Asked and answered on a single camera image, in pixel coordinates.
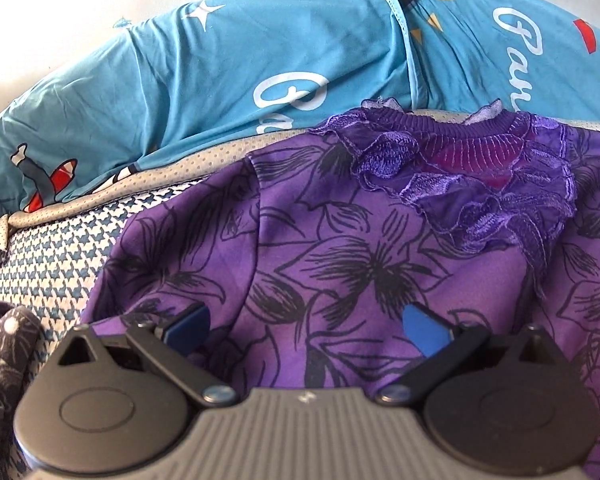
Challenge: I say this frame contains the dark floral garment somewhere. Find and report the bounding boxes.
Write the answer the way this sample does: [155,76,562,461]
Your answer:
[0,305,46,466]

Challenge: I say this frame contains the blue printed bolster pillows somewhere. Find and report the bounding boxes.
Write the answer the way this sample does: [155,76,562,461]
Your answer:
[0,0,600,216]

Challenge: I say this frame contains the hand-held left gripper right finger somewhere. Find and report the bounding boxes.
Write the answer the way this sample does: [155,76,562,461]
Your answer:
[372,302,576,406]

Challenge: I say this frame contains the purple floral top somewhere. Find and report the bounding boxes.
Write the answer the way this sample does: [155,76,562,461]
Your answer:
[80,97,600,480]

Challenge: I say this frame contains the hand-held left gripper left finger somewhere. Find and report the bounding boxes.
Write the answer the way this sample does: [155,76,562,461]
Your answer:
[55,302,241,406]

